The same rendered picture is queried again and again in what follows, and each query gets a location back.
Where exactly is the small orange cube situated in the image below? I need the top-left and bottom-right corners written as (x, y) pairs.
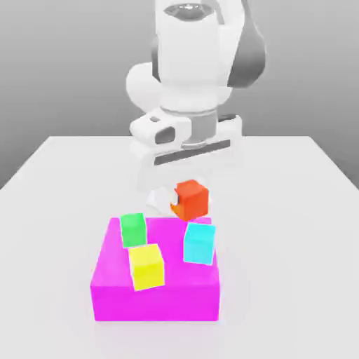
top-left (170, 179), bottom-right (210, 222)

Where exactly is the small yellow cube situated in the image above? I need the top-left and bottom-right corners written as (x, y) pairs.
top-left (128, 243), bottom-right (166, 292)

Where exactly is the large magenta box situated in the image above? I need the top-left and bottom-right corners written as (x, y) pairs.
top-left (90, 217), bottom-right (220, 323)

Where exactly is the small cyan cube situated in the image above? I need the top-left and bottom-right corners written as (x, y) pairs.
top-left (182, 222), bottom-right (217, 266)

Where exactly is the small green cube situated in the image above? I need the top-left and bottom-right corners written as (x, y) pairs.
top-left (119, 212), bottom-right (148, 249)

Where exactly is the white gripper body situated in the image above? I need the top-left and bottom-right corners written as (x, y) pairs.
top-left (130, 114), bottom-right (244, 193)

